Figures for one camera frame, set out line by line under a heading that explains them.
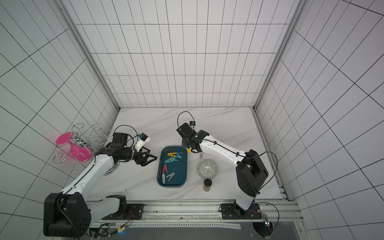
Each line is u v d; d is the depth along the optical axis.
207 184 0.72
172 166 0.88
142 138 0.72
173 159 0.90
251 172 0.44
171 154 0.92
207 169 0.85
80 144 0.67
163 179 0.82
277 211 0.68
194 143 0.59
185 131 0.64
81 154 0.64
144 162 0.71
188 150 0.90
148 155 0.71
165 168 0.87
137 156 0.70
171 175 0.83
